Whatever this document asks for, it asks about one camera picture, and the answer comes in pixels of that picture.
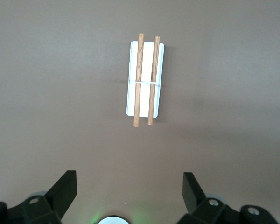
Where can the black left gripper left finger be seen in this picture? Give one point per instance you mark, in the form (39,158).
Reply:
(60,191)

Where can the brown table cover mat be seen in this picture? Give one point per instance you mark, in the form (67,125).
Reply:
(60,93)

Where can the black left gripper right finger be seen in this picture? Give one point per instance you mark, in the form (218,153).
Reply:
(191,193)

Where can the white rectangular tray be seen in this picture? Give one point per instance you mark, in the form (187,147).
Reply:
(145,70)

